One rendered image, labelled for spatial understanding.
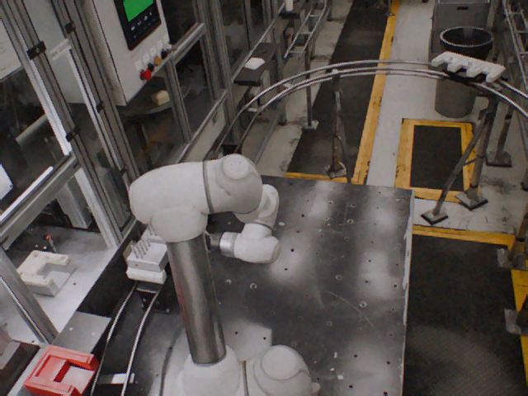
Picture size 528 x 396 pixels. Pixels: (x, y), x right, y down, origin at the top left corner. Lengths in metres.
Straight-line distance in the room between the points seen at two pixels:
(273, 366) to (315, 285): 0.58
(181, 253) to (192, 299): 0.13
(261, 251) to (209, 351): 0.45
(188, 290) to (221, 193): 0.28
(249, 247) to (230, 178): 0.60
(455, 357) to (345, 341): 0.93
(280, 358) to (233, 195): 0.50
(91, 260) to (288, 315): 0.75
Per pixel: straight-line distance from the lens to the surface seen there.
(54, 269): 1.85
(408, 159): 3.60
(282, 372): 1.34
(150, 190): 1.12
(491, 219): 3.24
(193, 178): 1.11
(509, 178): 3.59
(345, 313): 1.77
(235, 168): 1.08
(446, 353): 2.53
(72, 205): 1.89
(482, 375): 2.51
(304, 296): 1.81
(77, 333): 1.64
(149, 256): 1.73
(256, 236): 1.64
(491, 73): 2.90
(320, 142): 3.76
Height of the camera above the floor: 2.13
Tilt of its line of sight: 40 degrees down
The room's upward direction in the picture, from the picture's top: 8 degrees counter-clockwise
